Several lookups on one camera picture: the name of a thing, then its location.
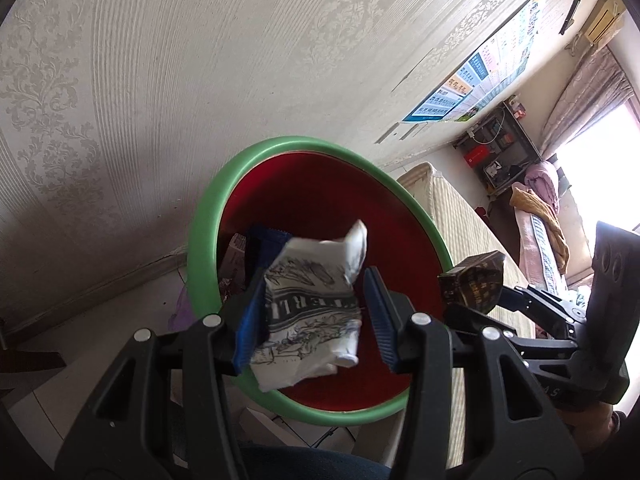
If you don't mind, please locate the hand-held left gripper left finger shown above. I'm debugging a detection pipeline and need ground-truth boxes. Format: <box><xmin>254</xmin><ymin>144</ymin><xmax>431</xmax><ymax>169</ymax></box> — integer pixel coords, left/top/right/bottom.
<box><xmin>55</xmin><ymin>267</ymin><xmax>268</xmax><ymax>480</ymax></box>

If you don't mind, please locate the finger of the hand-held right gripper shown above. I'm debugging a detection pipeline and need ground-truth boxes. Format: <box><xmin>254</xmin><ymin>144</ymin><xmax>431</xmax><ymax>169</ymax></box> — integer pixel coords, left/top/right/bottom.
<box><xmin>442</xmin><ymin>304</ymin><xmax>577</xmax><ymax>362</ymax></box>
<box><xmin>500</xmin><ymin>284</ymin><xmax>590</xmax><ymax>332</ymax></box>

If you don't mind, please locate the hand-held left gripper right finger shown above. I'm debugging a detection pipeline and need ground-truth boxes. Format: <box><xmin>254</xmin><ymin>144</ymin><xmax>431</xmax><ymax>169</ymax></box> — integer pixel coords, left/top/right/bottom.
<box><xmin>362</xmin><ymin>266</ymin><xmax>586</xmax><ymax>480</ymax></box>

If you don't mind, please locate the dark brown carton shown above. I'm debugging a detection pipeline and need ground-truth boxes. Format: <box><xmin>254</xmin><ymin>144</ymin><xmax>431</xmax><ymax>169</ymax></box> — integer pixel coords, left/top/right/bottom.
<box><xmin>436</xmin><ymin>251</ymin><xmax>507</xmax><ymax>313</ymax></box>

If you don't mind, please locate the white line-drawing wrapper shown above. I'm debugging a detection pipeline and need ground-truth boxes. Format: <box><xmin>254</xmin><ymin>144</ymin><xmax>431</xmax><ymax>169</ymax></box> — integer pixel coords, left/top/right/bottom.
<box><xmin>249</xmin><ymin>219</ymin><xmax>368</xmax><ymax>393</ymax></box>

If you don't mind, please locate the dark blue wrapper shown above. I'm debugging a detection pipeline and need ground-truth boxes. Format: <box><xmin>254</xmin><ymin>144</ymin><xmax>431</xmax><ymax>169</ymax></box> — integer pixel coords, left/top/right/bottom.
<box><xmin>245</xmin><ymin>224</ymin><xmax>293</xmax><ymax>281</ymax></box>

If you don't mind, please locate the red bin with green rim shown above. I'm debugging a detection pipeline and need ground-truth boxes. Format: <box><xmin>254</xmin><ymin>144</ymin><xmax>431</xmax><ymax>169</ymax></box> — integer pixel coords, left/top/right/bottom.
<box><xmin>186</xmin><ymin>135</ymin><xmax>453</xmax><ymax>427</ymax></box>

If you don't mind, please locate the person's right hand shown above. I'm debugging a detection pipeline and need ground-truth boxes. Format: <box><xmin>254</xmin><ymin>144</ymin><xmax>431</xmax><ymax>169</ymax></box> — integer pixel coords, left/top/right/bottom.
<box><xmin>562</xmin><ymin>400</ymin><xmax>616</xmax><ymax>441</ymax></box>

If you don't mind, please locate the bed with patchwork quilt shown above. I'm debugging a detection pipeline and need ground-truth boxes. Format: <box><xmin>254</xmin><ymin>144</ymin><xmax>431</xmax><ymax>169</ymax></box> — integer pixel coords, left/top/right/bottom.
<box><xmin>515</xmin><ymin>205</ymin><xmax>576</xmax><ymax>301</ymax></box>

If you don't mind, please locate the mustard yellow blanket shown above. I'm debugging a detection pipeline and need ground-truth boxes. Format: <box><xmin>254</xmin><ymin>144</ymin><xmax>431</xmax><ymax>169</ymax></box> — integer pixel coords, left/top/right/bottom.
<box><xmin>510</xmin><ymin>185</ymin><xmax>571</xmax><ymax>276</ymax></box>

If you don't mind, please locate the beige checked tablecloth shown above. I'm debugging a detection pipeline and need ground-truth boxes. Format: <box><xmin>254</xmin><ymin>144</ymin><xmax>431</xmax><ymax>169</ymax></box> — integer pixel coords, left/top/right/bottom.
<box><xmin>397</xmin><ymin>162</ymin><xmax>541</xmax><ymax>468</ymax></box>

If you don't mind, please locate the pink folded quilt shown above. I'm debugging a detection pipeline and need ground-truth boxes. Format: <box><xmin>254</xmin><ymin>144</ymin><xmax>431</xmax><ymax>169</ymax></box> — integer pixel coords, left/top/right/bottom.
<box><xmin>522</xmin><ymin>161</ymin><xmax>561</xmax><ymax>211</ymax></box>

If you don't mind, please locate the bright window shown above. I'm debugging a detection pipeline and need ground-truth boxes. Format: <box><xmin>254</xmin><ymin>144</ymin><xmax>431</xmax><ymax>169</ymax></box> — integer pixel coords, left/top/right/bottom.
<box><xmin>555</xmin><ymin>100</ymin><xmax>640</xmax><ymax>271</ymax></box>

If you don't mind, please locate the red box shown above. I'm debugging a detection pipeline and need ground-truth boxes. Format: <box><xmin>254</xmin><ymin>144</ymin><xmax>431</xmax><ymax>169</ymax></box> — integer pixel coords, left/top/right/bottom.
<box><xmin>463</xmin><ymin>145</ymin><xmax>493</xmax><ymax>168</ymax></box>

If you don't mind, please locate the grey shelf unit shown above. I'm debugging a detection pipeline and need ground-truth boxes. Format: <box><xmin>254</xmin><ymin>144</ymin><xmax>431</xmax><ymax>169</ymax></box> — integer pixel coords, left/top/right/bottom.
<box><xmin>452</xmin><ymin>100</ymin><xmax>543</xmax><ymax>196</ymax></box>

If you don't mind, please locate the pale patterned curtain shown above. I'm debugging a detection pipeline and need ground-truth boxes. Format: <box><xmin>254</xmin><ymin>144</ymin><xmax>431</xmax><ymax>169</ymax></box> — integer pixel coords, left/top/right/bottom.
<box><xmin>540</xmin><ymin>45</ymin><xmax>631</xmax><ymax>161</ymax></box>

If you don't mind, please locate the green chart wall poster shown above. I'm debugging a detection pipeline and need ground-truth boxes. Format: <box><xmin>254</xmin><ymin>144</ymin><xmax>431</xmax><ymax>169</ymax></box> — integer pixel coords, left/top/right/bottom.
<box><xmin>456</xmin><ymin>102</ymin><xmax>488</xmax><ymax>122</ymax></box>

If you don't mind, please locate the white chart wall poster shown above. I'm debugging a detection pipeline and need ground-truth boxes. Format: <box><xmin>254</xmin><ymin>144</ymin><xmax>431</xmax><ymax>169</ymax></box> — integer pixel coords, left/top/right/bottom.
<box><xmin>445</xmin><ymin>55</ymin><xmax>532</xmax><ymax>122</ymax></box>

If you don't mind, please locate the blue letter wall poster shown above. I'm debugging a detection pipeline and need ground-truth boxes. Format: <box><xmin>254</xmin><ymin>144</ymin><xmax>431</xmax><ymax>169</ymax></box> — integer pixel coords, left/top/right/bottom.
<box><xmin>401</xmin><ymin>0</ymin><xmax>548</xmax><ymax>124</ymax></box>

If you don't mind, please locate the beige wall air conditioner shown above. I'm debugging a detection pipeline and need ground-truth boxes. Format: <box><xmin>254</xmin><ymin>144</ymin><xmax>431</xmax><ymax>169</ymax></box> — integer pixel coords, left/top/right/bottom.
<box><xmin>582</xmin><ymin>0</ymin><xmax>626</xmax><ymax>43</ymax></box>

